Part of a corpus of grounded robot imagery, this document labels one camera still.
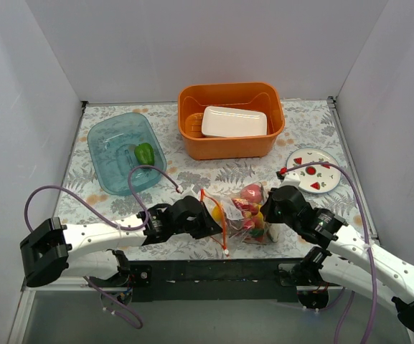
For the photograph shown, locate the red fake strawberries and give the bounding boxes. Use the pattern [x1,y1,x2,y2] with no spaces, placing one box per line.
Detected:
[232,198,266,243]

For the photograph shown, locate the clear zip top bag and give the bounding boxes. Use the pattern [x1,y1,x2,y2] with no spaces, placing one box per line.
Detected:
[199,182,281,258]

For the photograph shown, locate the green fake bell pepper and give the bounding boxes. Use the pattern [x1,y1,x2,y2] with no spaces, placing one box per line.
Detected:
[134,143,155,166]

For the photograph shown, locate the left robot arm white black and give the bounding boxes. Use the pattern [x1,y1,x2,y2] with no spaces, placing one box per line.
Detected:
[20,196,223,287]

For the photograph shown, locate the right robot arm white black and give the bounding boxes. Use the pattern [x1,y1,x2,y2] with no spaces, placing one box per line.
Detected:
[260,186,414,332]

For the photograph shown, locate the yellow fake bell pepper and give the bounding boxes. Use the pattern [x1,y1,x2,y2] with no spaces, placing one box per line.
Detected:
[211,206,224,221]

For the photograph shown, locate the pink fake peach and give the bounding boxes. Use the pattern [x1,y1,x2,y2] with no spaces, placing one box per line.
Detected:
[240,183,263,204]

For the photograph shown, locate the watermelon pattern round plate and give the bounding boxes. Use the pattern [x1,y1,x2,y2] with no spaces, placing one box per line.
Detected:
[286,148,342,194]

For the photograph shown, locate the floral table mat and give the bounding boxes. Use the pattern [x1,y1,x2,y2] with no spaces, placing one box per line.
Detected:
[55,99,363,260]

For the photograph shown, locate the white rectangular tray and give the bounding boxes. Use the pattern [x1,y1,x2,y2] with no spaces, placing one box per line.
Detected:
[201,106,268,138]

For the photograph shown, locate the teal transparent plastic tray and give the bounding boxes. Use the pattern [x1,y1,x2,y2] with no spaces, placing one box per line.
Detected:
[88,113,166,196]

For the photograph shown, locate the orange plastic bin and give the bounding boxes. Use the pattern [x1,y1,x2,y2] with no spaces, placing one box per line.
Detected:
[178,82,285,161]

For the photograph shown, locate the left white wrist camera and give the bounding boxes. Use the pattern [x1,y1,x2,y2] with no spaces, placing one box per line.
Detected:
[176,185,200,200]

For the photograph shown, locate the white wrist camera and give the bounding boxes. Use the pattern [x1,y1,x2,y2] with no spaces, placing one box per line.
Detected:
[176,185,200,200]
[276,168,301,188]

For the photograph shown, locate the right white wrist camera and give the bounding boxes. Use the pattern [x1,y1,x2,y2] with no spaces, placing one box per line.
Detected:
[276,168,301,188]

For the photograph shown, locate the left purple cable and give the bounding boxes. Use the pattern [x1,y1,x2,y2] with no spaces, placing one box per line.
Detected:
[24,165,184,234]

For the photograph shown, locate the purple cable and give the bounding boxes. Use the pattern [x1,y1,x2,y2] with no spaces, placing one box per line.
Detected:
[24,165,184,234]
[283,161,378,344]

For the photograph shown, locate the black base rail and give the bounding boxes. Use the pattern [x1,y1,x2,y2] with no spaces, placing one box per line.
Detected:
[88,257,340,304]

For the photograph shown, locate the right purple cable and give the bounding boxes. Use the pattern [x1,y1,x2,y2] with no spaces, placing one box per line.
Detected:
[283,161,378,344]

